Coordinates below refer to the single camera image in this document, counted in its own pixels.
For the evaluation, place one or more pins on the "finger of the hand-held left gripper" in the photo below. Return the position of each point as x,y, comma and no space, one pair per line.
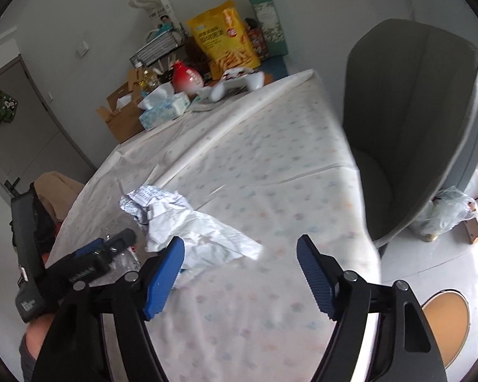
121,240
88,250

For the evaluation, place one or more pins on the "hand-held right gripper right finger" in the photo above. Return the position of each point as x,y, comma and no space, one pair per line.
314,278

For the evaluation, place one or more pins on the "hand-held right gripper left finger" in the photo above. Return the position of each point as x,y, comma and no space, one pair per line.
165,278

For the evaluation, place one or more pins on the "clear plastic wrapper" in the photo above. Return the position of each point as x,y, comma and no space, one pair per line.
121,260

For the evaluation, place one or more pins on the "silver foil wrapper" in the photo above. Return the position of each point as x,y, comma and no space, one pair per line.
143,203

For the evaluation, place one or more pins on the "large white paper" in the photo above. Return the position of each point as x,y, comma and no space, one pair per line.
199,230

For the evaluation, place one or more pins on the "black cloth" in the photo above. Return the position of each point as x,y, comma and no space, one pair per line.
47,227

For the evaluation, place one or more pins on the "tan jacket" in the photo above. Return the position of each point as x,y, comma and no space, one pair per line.
59,189

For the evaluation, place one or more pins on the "open brown cardboard box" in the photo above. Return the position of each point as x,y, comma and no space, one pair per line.
121,125

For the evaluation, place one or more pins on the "white dotted tablecloth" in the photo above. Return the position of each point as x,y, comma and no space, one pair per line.
263,167

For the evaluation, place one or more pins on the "grey door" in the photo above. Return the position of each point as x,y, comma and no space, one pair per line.
44,135

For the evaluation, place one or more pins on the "blue and white tissue box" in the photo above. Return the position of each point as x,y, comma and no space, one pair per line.
163,113

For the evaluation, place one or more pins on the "round tan stool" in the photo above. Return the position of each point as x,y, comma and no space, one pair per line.
446,326

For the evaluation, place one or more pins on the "clear plastic bag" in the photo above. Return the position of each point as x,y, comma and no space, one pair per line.
446,215

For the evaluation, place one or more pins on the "yellow oil bottle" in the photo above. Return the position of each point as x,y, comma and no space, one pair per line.
150,79

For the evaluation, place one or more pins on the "red round bottle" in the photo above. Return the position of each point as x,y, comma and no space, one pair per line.
187,77

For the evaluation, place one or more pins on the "grey shell chair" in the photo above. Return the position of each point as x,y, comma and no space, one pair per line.
414,107

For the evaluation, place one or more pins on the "white game controller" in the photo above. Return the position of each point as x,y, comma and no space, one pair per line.
243,83

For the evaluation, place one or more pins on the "yellow snack bag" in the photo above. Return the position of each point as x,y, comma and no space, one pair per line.
223,36

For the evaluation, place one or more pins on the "tall white carton box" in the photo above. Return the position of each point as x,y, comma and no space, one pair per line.
165,14

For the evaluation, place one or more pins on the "red snack package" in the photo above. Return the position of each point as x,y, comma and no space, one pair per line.
255,36

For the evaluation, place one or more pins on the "tall green box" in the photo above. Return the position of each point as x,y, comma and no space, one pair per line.
269,20

